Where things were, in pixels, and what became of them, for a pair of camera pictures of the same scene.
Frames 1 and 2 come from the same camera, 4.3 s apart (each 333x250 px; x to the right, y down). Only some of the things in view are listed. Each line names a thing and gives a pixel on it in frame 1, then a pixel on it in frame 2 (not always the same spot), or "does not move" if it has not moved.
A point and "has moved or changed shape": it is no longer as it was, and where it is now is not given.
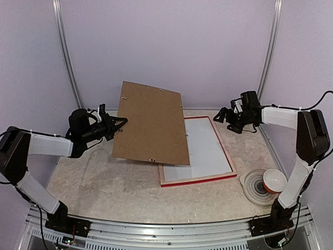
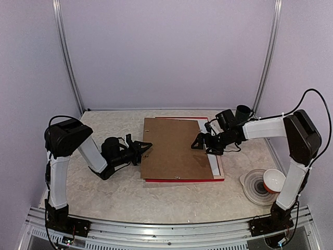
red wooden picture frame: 208,159 has moved or changed shape
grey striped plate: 254,190 does not move
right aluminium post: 277,22 does not move
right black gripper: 223,112 → 209,145
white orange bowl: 274,180 does not move
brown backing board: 154,130 → 171,156
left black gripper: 114,120 → 137,149
